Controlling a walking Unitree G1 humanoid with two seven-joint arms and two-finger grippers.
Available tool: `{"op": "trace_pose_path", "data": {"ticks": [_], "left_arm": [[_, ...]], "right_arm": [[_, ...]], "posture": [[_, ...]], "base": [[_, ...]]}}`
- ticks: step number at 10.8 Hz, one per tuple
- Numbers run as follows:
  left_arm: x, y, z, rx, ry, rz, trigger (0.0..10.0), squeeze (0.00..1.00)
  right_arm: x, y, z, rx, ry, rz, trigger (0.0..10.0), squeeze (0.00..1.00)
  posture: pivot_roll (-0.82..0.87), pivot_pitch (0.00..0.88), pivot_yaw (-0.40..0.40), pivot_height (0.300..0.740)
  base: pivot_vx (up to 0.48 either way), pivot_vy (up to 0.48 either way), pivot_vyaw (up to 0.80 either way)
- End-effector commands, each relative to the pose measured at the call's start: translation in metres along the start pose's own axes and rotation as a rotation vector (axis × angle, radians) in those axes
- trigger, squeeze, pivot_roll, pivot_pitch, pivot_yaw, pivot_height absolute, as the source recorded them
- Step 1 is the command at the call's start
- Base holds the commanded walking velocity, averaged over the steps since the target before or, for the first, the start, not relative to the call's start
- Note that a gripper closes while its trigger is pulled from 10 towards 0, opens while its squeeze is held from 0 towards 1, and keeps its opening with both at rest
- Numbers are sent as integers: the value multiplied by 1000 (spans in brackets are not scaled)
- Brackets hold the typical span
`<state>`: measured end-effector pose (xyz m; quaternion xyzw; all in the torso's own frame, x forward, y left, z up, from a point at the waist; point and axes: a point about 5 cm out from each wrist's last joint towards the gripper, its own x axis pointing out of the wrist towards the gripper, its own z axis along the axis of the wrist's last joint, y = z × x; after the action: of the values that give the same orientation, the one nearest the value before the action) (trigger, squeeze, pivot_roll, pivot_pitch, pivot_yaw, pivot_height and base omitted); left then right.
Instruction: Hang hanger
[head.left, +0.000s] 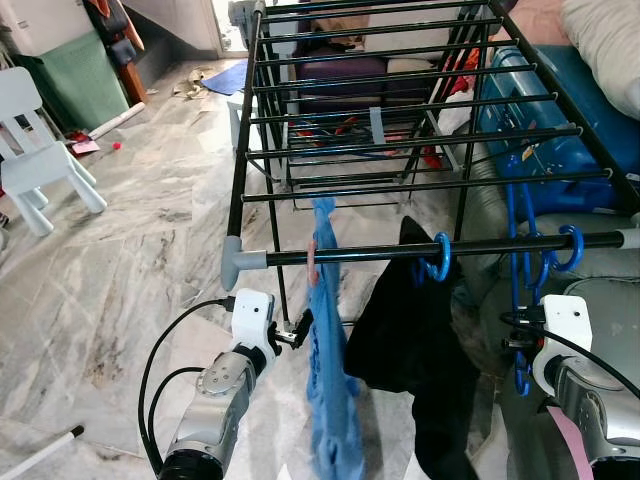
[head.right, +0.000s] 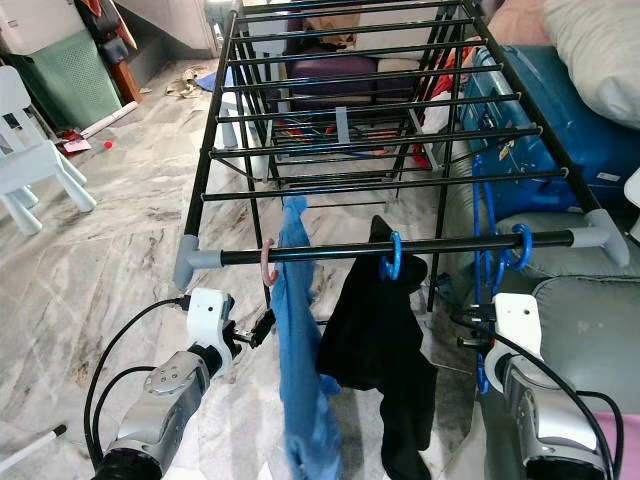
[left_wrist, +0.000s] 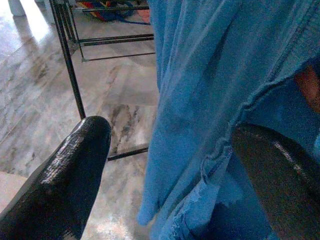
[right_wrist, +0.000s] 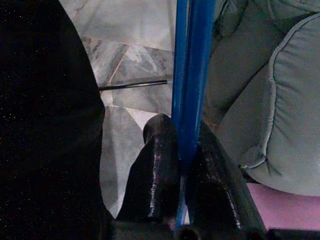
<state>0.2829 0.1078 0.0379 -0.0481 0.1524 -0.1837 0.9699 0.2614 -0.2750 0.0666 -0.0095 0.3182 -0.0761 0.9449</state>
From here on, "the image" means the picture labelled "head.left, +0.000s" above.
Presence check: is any blue plastic hanger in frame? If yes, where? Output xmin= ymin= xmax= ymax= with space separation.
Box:
xmin=418 ymin=232 xmax=453 ymax=284
xmin=512 ymin=224 xmax=586 ymax=398
xmin=503 ymin=150 xmax=533 ymax=301

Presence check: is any pink plastic hanger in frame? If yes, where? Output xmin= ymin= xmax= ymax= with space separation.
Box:
xmin=305 ymin=240 xmax=321 ymax=286

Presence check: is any blue shirt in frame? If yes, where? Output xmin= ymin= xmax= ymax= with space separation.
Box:
xmin=305 ymin=196 xmax=366 ymax=480

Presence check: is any green sofa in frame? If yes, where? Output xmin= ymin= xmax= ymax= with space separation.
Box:
xmin=450 ymin=150 xmax=640 ymax=480

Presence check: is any black drying rack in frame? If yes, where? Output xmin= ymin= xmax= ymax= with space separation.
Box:
xmin=222 ymin=0 xmax=640 ymax=331

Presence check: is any black garment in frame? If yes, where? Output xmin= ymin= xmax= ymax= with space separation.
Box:
xmin=343 ymin=215 xmax=481 ymax=480

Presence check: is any pink cloth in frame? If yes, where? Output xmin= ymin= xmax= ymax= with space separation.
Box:
xmin=545 ymin=405 xmax=596 ymax=480

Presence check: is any blue storage bag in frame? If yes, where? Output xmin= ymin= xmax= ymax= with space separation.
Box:
xmin=472 ymin=45 xmax=640 ymax=216

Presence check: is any blue floor mat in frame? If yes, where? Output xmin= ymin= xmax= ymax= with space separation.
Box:
xmin=200 ymin=60 xmax=251 ymax=96

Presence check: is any purple cushion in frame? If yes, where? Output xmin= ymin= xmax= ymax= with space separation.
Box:
xmin=298 ymin=55 xmax=391 ymax=101

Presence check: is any brown crumpled paper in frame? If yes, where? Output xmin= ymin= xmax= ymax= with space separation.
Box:
xmin=170 ymin=68 xmax=213 ymax=99

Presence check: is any white tube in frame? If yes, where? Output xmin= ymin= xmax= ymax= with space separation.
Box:
xmin=88 ymin=105 xmax=136 ymax=141

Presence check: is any beige cushion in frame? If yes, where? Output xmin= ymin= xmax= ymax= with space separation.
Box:
xmin=560 ymin=0 xmax=640 ymax=119

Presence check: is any green fabric cabinet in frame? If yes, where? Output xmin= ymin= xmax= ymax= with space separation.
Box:
xmin=15 ymin=28 xmax=133 ymax=131

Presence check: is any white storage box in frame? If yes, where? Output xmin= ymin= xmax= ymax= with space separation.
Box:
xmin=0 ymin=0 xmax=96 ymax=56

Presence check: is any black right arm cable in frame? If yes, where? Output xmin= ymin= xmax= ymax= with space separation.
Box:
xmin=498 ymin=310 xmax=640 ymax=401

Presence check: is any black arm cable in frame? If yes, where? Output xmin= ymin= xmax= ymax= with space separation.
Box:
xmin=498 ymin=310 xmax=640 ymax=401
xmin=138 ymin=293 xmax=237 ymax=477

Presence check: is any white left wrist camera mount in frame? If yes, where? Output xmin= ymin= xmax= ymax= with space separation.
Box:
xmin=230 ymin=290 xmax=276 ymax=359

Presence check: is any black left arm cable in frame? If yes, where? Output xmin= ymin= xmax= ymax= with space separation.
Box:
xmin=138 ymin=293 xmax=237 ymax=477

